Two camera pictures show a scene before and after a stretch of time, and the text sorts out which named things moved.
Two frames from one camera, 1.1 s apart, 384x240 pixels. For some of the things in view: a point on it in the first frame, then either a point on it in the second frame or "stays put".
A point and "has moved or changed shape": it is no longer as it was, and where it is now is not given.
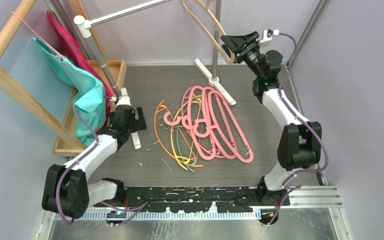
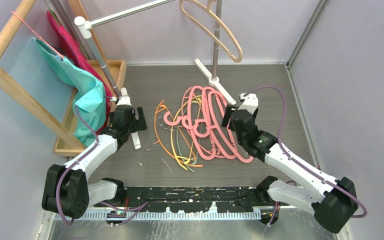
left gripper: x=138 y=125 stays put
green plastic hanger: x=197 y=149 stays put
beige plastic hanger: x=205 y=4 has moved or changed shape
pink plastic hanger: x=223 y=128 stays put
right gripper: x=237 y=43 → x=228 y=110
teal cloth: x=90 y=99 stays put
